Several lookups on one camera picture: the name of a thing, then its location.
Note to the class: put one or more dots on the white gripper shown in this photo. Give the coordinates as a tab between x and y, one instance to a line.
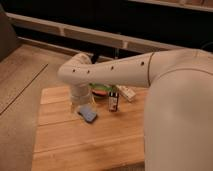
79	95

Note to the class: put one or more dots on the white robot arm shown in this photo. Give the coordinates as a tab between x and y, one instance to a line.
178	110

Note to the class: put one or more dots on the green ceramic bowl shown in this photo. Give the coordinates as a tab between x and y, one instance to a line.
101	90

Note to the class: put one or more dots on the small dark bottle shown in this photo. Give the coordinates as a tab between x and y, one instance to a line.
113	101

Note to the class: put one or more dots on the white rectangular box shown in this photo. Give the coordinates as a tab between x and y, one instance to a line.
126	92

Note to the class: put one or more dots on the wooden cutting board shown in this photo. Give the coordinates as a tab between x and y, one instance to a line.
65	142

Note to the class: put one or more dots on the grey cabinet corner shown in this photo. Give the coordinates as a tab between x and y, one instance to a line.
9	41

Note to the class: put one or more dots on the long grey rail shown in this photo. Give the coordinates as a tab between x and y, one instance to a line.
89	35

